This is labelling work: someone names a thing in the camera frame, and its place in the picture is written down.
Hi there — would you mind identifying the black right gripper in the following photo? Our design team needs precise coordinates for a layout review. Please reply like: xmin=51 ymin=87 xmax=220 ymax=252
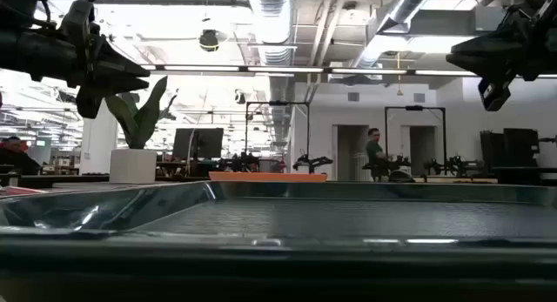
xmin=445 ymin=0 xmax=557 ymax=82

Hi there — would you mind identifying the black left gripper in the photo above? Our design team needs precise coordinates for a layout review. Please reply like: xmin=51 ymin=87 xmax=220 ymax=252
xmin=59 ymin=0 xmax=151 ymax=95

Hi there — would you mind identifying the orange round plate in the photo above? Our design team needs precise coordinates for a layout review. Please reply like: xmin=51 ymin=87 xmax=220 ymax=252
xmin=207 ymin=171 xmax=328 ymax=184

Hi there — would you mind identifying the dark green plastic tray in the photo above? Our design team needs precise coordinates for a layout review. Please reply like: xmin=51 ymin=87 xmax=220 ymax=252
xmin=0 ymin=180 xmax=557 ymax=302

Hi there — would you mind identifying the long ceiling light strip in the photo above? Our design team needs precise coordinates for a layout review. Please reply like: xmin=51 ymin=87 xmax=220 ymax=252
xmin=162 ymin=64 xmax=241 ymax=73
xmin=413 ymin=69 xmax=479 ymax=77
xmin=330 ymin=68 xmax=408 ymax=76
xmin=246 ymin=66 xmax=325 ymax=74

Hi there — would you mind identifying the green leafy plant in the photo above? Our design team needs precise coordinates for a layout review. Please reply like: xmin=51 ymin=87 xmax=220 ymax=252
xmin=104 ymin=75 xmax=169 ymax=151

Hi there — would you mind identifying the white building column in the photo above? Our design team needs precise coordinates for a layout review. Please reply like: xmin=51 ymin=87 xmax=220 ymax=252
xmin=78 ymin=100 xmax=119 ymax=176

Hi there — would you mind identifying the white plant pot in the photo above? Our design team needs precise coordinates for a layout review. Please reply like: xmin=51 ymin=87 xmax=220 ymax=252
xmin=109 ymin=148 xmax=158 ymax=185

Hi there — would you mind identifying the black equipment cabinet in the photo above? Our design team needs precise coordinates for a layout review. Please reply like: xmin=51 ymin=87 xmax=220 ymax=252
xmin=479 ymin=127 xmax=541 ymax=169

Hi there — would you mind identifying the black ceiling dome device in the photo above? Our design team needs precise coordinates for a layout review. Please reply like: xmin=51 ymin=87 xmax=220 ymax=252
xmin=198 ymin=28 xmax=220 ymax=53

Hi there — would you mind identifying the black computer monitor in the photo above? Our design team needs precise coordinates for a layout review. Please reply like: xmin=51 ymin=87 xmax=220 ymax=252
xmin=171 ymin=127 xmax=225 ymax=161

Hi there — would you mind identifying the person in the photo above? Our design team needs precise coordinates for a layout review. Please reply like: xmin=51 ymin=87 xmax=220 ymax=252
xmin=364 ymin=127 xmax=389 ymax=182
xmin=0 ymin=135 xmax=43 ymax=176

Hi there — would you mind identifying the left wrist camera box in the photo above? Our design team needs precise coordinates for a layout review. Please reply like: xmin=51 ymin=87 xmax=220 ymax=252
xmin=75 ymin=86 xmax=107 ymax=120

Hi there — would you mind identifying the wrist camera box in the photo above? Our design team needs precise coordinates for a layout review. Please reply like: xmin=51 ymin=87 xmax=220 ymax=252
xmin=477 ymin=77 xmax=513 ymax=112
xmin=75 ymin=86 xmax=107 ymax=120

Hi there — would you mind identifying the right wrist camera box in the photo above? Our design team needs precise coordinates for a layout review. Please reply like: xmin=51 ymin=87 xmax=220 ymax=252
xmin=477 ymin=77 xmax=513 ymax=112

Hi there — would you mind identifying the black gantry frame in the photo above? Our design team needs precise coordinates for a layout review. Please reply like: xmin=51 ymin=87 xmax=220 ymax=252
xmin=383 ymin=104 xmax=447 ymax=173
xmin=244 ymin=100 xmax=312 ymax=169

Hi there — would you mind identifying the silver ventilation duct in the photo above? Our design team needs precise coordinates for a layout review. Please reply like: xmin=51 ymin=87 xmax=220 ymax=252
xmin=351 ymin=0 xmax=440 ymax=69
xmin=246 ymin=0 xmax=302 ymax=155

